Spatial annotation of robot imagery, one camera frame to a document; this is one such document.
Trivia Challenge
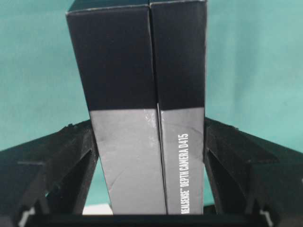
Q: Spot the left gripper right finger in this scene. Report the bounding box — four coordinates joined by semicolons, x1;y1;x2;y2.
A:
204;118;303;227

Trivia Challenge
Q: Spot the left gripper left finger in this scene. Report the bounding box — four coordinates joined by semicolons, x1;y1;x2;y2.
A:
0;122;98;227

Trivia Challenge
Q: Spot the black box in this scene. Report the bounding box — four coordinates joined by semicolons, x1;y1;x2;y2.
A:
66;0;207;215

